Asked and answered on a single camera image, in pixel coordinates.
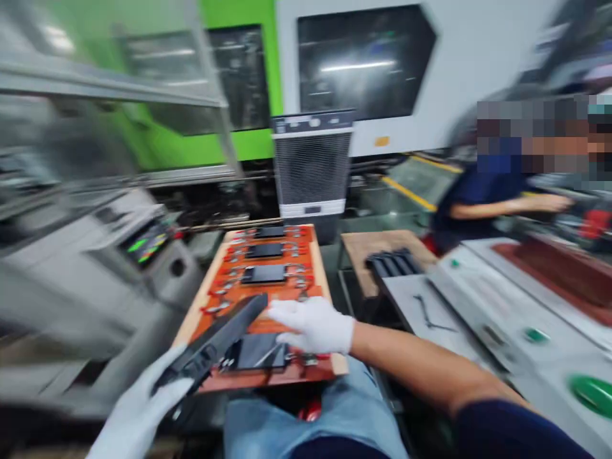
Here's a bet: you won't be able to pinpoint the large green push button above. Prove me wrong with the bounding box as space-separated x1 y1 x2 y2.
567 374 612 423

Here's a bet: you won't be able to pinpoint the person's right hand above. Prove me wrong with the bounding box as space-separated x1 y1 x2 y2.
265 296 357 357

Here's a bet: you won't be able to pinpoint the person's left hand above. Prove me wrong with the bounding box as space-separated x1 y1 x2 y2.
85 343 200 459

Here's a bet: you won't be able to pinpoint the pile of black plastic parts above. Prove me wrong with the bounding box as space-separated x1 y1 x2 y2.
365 248 425 279

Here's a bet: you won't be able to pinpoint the grey metal guard frame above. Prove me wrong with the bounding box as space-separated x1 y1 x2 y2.
0 0 242 192

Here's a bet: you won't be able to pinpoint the grey machine console with buttons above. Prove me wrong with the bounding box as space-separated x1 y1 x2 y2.
381 236 612 459

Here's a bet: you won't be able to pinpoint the grey air cooler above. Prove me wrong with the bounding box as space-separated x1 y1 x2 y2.
269 108 356 245

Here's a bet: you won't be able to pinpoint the long black plastic part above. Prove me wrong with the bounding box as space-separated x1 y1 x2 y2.
152 293 270 398

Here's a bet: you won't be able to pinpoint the red-brown tray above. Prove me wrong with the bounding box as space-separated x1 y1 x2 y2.
491 236 612 329

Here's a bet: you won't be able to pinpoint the wooden stool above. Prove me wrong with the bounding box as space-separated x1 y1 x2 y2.
339 229 439 300

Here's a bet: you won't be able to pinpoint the red object under board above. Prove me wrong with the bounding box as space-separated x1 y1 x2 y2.
298 398 324 423

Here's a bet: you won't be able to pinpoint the black hex key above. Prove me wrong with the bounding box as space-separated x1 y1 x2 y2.
412 293 461 333

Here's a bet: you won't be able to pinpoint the orange jig board with clamps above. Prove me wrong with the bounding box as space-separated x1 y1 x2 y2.
171 223 351 396

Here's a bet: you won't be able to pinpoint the grey control cabinet with screen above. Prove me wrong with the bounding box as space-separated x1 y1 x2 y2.
0 187 204 412

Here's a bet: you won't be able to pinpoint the green and white moulding machine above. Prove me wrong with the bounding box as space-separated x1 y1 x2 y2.
110 0 565 175

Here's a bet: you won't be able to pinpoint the person's legs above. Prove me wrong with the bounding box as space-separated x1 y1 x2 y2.
223 357 413 459

